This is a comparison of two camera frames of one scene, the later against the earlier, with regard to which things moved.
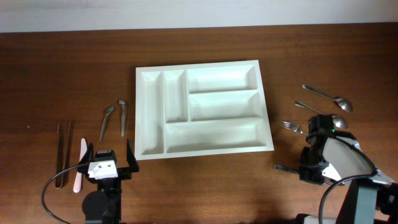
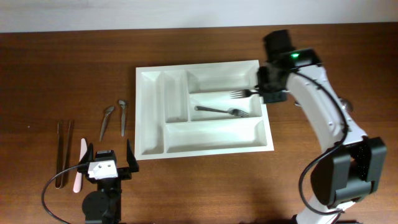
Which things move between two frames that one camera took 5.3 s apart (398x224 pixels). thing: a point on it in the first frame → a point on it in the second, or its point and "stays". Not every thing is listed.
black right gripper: x=310 y=173 → x=274 y=95
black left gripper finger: x=89 y=156 stays
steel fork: x=293 y=127 → x=242 y=93
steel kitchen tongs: x=60 y=182 stays
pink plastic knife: x=78 y=183 stays
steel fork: x=327 y=180 → x=234 y=111
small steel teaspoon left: x=108 y=111 stays
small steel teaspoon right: x=122 y=102 stays
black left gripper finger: x=132 y=160 stays
